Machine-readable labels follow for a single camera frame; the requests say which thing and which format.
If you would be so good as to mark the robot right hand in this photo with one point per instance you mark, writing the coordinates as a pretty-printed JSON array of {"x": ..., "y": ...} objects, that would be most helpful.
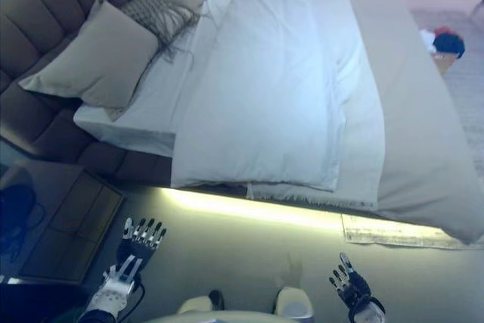
[{"x": 357, "y": 291}]

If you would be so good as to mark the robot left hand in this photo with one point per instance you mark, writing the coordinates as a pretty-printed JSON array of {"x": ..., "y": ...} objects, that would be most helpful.
[{"x": 136, "y": 249}]

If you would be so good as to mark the white duvet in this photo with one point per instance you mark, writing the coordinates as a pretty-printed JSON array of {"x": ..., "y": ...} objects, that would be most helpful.
[{"x": 272, "y": 84}]

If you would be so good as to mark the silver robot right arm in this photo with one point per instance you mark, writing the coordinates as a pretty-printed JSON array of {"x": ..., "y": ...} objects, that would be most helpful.
[{"x": 370, "y": 313}]

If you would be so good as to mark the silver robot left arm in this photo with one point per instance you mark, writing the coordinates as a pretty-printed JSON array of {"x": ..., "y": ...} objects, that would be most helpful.
[{"x": 109, "y": 296}]

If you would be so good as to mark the beige bed runner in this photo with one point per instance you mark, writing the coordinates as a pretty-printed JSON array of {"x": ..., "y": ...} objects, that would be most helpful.
[{"x": 416, "y": 130}]

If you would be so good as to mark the robot right leg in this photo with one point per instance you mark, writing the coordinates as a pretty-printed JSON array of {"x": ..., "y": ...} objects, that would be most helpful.
[{"x": 293, "y": 302}]

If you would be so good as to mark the robot leg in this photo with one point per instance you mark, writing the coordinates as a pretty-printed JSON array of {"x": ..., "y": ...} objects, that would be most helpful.
[
  {"x": 293, "y": 302},
  {"x": 196, "y": 304}
]

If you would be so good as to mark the wooden nightstand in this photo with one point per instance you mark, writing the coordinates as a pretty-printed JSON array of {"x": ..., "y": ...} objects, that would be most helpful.
[{"x": 72, "y": 224}]

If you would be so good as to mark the robot left leg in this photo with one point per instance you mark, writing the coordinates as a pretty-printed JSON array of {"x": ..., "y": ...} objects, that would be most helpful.
[{"x": 196, "y": 304}]

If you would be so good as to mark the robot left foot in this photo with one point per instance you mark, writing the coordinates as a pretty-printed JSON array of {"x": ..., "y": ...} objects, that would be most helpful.
[{"x": 216, "y": 300}]

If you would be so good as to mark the white fringed textured blanket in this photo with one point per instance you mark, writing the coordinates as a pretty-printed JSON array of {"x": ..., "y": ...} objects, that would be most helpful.
[{"x": 302, "y": 190}]

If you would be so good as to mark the large beige pillow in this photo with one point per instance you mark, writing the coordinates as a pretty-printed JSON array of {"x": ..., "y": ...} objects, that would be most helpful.
[{"x": 87, "y": 58}]

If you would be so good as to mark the grey area rug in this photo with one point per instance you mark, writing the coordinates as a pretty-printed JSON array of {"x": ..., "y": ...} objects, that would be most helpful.
[{"x": 465, "y": 92}]

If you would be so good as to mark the grey fringed cushion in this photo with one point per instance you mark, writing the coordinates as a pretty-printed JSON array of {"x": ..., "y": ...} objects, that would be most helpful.
[{"x": 151, "y": 13}]

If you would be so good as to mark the white crumpled cloth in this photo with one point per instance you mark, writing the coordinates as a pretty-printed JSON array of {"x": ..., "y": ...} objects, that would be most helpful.
[{"x": 426, "y": 39}]

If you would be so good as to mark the red object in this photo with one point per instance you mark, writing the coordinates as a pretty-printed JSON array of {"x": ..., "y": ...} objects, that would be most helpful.
[{"x": 441, "y": 30}]

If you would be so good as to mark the brown upholstered bed frame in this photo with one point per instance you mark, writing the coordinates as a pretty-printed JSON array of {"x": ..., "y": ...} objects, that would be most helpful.
[{"x": 45, "y": 16}]

